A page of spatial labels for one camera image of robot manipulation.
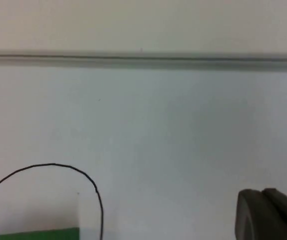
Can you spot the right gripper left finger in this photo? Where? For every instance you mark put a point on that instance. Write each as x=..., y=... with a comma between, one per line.
x=256, y=217

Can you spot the grey-framed whiteboard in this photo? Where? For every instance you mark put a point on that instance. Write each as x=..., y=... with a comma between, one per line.
x=158, y=140

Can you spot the green cube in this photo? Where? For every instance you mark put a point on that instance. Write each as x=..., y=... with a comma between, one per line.
x=38, y=233

